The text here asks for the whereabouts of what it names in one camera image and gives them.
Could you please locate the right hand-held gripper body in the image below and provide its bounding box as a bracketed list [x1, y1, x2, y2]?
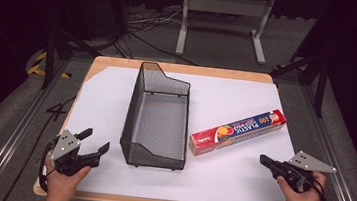
[269, 147, 340, 198]

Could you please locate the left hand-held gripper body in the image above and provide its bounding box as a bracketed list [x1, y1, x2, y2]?
[46, 127, 104, 179]

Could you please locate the red blue plastic wrap box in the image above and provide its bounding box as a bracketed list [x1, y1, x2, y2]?
[187, 99, 289, 167]

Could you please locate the black mesh basket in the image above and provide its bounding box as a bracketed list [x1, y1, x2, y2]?
[116, 59, 197, 174]

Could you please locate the person's left hand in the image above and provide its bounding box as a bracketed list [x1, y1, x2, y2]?
[39, 154, 94, 201]

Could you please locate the white table mat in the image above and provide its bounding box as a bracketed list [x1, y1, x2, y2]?
[56, 61, 305, 201]

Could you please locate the black metal stand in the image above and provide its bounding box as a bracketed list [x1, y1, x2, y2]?
[37, 0, 109, 96]
[266, 0, 338, 119]

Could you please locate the yellow black striped tape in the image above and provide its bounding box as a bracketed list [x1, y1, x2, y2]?
[26, 49, 74, 80]

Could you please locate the white metal stand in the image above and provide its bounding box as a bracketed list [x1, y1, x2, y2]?
[174, 0, 277, 67]

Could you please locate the long black floor cable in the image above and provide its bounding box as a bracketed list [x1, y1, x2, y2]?
[0, 88, 78, 201]

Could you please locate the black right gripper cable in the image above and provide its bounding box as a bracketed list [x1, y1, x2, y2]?
[309, 177, 331, 201]

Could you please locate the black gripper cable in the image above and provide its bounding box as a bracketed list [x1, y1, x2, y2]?
[36, 140, 59, 194]
[309, 177, 331, 201]

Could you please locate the aluminium rail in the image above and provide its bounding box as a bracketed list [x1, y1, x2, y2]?
[289, 82, 357, 201]
[0, 51, 72, 201]

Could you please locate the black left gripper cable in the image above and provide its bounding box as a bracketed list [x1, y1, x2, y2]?
[36, 140, 59, 194]

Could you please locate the bundle of floor cables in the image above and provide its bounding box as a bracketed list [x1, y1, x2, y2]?
[116, 1, 205, 67]

